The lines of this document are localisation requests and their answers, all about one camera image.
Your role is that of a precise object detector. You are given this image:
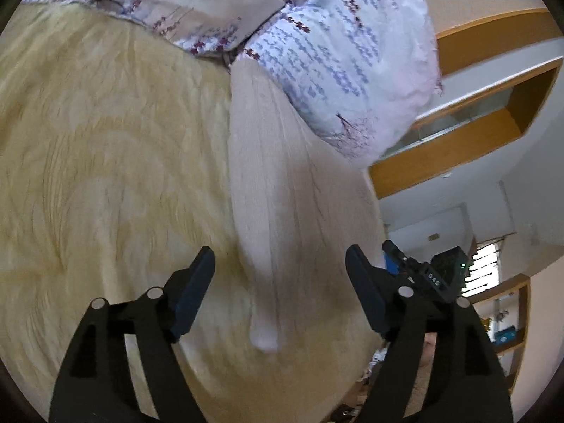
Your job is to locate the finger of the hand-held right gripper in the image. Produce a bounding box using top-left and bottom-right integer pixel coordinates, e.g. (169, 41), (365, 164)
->
(381, 240), (415, 274)

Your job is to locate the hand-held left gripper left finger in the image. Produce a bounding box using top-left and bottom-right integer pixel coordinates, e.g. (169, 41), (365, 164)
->
(48, 246), (216, 423)

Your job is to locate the white blue floral pillow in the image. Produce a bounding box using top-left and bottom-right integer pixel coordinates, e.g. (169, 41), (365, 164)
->
(233, 0), (444, 165)

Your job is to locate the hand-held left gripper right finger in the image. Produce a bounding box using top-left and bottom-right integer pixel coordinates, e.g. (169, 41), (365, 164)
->
(345, 244), (514, 423)

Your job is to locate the window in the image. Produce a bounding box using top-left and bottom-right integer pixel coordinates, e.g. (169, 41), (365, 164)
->
(460, 240), (504, 297)

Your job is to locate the beige cable-knit sweater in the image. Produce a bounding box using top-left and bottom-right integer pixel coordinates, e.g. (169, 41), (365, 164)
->
(228, 58), (389, 354)

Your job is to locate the wooden shelf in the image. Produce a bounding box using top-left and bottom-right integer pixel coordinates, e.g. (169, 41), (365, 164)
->
(469, 273), (532, 395)

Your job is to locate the yellow orange patterned bed cover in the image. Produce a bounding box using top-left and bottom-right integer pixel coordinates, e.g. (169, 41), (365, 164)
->
(0, 2), (391, 423)

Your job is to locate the wooden headboard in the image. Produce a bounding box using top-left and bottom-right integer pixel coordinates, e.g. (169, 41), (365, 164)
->
(368, 8), (564, 200)

